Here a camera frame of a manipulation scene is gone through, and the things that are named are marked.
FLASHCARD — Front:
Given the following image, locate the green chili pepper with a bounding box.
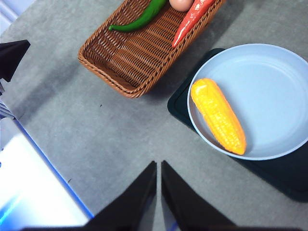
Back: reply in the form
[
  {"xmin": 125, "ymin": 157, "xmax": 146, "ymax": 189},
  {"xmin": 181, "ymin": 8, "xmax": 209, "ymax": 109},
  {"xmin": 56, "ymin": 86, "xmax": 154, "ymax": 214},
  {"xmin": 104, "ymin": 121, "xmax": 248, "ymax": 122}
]
[{"xmin": 108, "ymin": 0, "xmax": 167, "ymax": 32}]

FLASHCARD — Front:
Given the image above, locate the brown wicker basket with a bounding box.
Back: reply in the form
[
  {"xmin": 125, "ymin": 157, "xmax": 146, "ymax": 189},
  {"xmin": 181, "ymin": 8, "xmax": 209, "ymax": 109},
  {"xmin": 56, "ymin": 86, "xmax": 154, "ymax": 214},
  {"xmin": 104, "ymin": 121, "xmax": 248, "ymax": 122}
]
[{"xmin": 77, "ymin": 0, "xmax": 227, "ymax": 99}]

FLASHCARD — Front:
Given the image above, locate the grey striped fixture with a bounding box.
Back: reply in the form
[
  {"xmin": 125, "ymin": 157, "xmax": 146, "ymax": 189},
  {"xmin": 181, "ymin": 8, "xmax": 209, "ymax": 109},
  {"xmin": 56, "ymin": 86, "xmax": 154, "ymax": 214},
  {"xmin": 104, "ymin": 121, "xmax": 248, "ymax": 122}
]
[{"xmin": 0, "ymin": 81, "xmax": 16, "ymax": 120}]

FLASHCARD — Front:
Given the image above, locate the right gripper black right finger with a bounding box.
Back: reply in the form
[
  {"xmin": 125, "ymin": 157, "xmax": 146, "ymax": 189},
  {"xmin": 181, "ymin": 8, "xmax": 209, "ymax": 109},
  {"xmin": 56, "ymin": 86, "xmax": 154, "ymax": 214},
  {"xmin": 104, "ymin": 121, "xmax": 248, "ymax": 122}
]
[{"xmin": 160, "ymin": 160, "xmax": 304, "ymax": 231}]

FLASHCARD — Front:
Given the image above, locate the black rectangular tray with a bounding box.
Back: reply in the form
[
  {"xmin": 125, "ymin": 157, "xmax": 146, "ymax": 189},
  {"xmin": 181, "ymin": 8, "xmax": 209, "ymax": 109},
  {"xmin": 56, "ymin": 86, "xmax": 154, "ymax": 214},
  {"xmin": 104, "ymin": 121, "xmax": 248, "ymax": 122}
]
[{"xmin": 167, "ymin": 48, "xmax": 308, "ymax": 202}]

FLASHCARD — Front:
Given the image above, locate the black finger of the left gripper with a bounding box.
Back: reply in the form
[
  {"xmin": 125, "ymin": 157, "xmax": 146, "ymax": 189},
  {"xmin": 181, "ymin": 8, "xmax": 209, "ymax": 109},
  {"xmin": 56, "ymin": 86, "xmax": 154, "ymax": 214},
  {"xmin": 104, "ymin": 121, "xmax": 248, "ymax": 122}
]
[{"xmin": 0, "ymin": 39, "xmax": 31, "ymax": 83}]

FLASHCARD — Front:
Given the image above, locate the orange carrot with green leaves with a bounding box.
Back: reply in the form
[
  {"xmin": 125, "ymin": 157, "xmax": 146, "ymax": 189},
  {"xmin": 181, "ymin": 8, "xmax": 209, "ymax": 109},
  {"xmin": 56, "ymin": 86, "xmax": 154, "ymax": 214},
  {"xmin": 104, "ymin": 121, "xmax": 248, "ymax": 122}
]
[{"xmin": 172, "ymin": 0, "xmax": 215, "ymax": 48}]

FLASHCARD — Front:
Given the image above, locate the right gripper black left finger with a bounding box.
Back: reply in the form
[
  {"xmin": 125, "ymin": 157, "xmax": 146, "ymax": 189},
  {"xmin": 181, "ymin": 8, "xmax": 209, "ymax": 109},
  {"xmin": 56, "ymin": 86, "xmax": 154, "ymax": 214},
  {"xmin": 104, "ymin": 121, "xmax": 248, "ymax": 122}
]
[{"xmin": 21, "ymin": 160, "xmax": 157, "ymax": 231}]

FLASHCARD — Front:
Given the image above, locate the yellow corn cob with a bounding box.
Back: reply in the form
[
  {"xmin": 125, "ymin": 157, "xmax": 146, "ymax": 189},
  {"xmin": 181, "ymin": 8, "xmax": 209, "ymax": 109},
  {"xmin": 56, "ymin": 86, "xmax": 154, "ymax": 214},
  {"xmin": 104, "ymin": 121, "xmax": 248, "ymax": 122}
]
[{"xmin": 191, "ymin": 77, "xmax": 247, "ymax": 155}]

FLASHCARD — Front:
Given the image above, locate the blue round plate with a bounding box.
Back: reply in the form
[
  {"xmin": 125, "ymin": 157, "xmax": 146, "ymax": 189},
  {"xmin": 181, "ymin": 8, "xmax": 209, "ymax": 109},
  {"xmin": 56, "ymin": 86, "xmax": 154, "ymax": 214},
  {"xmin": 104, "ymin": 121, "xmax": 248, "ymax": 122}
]
[{"xmin": 187, "ymin": 43, "xmax": 308, "ymax": 161}]

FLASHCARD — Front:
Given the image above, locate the brown egg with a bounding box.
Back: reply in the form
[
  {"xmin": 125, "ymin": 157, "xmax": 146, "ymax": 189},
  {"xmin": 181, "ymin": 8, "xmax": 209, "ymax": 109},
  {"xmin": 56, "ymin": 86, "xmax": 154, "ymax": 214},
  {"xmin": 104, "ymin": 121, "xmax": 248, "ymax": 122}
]
[{"xmin": 168, "ymin": 0, "xmax": 194, "ymax": 12}]

